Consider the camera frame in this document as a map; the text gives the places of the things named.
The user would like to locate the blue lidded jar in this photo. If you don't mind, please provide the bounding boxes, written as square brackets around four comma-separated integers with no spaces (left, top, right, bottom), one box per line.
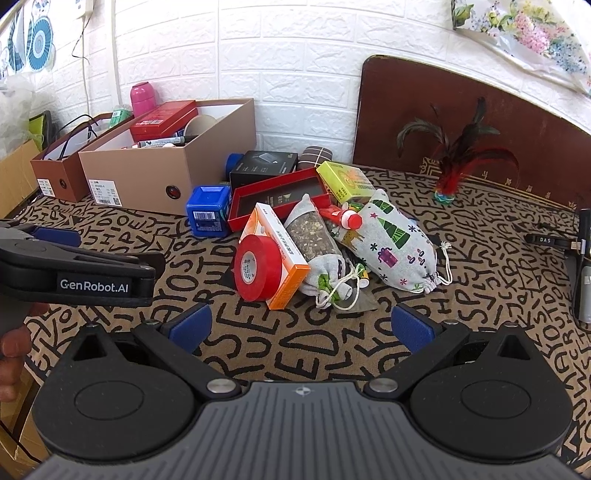
[225,152,246,184]

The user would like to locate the green bag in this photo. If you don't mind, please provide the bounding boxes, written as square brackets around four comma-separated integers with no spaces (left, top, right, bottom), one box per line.
[28,111,52,149]

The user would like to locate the pink bottle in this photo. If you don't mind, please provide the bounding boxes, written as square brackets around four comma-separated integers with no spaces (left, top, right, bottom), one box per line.
[130,82,156,117]

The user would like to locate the blue fan wall poster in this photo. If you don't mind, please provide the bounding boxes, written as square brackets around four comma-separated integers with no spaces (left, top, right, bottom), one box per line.
[0,0,59,80]

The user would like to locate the small blue box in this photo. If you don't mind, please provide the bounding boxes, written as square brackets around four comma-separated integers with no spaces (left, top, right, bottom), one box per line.
[185,184,232,238]

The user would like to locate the letter print blanket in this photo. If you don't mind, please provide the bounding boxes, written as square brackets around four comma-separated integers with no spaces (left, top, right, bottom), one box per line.
[0,164,591,480]

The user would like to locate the brown wooden board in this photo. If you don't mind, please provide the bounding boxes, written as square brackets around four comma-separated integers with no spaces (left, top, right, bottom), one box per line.
[352,54,591,209]

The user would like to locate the flat red box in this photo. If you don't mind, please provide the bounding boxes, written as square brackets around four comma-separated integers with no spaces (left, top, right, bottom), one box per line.
[130,100,199,143]

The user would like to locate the large tan shoe box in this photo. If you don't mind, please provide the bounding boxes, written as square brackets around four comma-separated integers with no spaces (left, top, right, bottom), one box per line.
[78,98,257,217]

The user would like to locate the red tray box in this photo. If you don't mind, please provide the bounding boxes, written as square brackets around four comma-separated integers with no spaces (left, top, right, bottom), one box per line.
[227,167,334,233]

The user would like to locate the orange white box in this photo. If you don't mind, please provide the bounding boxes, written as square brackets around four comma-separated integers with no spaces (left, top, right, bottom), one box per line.
[249,203,311,310]

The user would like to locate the black device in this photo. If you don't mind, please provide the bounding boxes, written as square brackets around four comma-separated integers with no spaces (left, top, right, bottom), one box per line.
[523,220,591,325]

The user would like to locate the tree print drawstring bag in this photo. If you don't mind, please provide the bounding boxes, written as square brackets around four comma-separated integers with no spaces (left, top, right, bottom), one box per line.
[336,188,456,294]

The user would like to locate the small brown box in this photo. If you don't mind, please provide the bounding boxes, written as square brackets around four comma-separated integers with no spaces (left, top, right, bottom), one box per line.
[30,113,112,204]

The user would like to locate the beige tape roll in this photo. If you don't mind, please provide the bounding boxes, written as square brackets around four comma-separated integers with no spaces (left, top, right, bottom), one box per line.
[186,114,218,137]

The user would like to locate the floral cloth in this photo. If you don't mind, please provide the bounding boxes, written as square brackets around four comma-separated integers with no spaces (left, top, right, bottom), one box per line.
[451,0,591,95]

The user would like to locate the dark marker pen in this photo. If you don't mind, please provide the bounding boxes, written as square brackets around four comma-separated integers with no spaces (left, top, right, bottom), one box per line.
[137,134,200,150]

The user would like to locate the feather shuttlecock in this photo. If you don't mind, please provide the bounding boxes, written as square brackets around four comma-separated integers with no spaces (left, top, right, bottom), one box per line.
[396,97,520,204]

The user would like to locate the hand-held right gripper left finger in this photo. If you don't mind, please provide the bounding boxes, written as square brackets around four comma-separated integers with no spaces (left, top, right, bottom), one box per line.
[60,302,241,402]

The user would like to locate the red tape roll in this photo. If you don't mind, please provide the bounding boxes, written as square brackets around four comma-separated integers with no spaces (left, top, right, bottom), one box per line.
[233,233,284,303]

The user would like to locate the red capped packet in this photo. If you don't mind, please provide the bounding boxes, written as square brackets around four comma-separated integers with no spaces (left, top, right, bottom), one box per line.
[318,205,364,230]

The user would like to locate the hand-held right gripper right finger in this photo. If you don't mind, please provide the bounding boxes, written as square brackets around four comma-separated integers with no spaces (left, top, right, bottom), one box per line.
[365,302,532,400]

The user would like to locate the yellow green box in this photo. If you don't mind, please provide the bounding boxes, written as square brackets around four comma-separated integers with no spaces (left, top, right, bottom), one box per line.
[316,161,376,204]

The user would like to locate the clear plastic bag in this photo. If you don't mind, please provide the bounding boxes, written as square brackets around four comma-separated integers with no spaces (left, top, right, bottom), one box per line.
[0,74,38,155]

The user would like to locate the white cable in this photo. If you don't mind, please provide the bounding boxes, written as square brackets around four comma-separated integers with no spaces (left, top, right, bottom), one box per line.
[69,0,126,114]

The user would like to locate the brown striped pouch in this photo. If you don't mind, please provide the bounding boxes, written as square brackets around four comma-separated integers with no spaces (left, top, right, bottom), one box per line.
[297,145,334,172]

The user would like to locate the cardboard carton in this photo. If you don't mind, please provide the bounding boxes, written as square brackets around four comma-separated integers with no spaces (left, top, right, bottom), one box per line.
[0,364,49,480]

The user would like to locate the plain cardboard box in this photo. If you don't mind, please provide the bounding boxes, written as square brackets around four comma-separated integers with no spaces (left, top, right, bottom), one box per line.
[0,137,43,214]

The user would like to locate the green round container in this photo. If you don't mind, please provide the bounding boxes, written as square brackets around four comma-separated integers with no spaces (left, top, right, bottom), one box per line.
[109,104,136,128]

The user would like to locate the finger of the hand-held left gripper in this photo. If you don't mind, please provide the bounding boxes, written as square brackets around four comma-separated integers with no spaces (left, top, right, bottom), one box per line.
[0,239,166,278]
[0,220,82,250]

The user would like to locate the black box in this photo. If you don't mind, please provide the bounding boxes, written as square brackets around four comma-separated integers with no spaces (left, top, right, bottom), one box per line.
[229,150,300,190]

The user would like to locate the mesh herb sachet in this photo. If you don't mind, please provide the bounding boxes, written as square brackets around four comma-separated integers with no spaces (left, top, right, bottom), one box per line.
[283,193,371,311]

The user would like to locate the person's left hand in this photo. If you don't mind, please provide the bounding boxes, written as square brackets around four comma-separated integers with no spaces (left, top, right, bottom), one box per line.
[0,323,31,403]

